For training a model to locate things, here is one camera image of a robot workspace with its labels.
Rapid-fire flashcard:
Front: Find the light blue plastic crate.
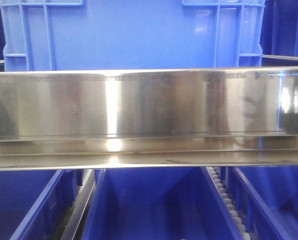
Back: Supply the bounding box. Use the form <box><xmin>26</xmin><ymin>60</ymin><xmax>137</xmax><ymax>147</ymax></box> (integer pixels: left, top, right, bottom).
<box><xmin>0</xmin><ymin>0</ymin><xmax>265</xmax><ymax>71</ymax></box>

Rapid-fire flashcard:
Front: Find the dark blue bin lower centre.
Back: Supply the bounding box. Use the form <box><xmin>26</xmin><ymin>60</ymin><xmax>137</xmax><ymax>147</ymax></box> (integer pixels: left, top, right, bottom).
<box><xmin>82</xmin><ymin>167</ymin><xmax>243</xmax><ymax>240</ymax></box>

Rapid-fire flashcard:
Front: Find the white roller track strip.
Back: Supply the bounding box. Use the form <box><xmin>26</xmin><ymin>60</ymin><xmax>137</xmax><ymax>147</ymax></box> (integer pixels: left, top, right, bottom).
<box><xmin>206</xmin><ymin>166</ymin><xmax>252</xmax><ymax>240</ymax></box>

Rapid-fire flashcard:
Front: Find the dark blue bin lower right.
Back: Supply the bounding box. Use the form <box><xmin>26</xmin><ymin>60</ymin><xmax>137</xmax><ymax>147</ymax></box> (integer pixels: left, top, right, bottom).
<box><xmin>220</xmin><ymin>166</ymin><xmax>298</xmax><ymax>240</ymax></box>

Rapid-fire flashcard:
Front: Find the dark blue bin lower left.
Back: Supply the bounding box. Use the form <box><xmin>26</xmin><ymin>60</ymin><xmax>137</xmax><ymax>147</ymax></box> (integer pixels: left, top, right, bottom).
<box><xmin>0</xmin><ymin>170</ymin><xmax>83</xmax><ymax>240</ymax></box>

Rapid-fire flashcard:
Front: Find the dark blue bin upper right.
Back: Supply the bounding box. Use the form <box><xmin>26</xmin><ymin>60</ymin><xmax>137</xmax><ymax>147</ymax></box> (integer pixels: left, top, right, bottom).
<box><xmin>260</xmin><ymin>0</ymin><xmax>298</xmax><ymax>57</ymax></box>

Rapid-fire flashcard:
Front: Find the stainless steel shelf rail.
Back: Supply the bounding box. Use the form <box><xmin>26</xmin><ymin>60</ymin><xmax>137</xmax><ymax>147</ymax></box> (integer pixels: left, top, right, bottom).
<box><xmin>0</xmin><ymin>66</ymin><xmax>298</xmax><ymax>171</ymax></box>

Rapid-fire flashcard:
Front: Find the steel divider rail lower left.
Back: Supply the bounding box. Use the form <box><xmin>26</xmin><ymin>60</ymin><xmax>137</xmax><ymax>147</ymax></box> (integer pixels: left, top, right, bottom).
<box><xmin>51</xmin><ymin>169</ymin><xmax>95</xmax><ymax>240</ymax></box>

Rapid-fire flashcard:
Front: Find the steel divider rail upper right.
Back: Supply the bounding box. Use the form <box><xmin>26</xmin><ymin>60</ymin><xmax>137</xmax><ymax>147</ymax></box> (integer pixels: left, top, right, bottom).
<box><xmin>261</xmin><ymin>55</ymin><xmax>298</xmax><ymax>67</ymax></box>

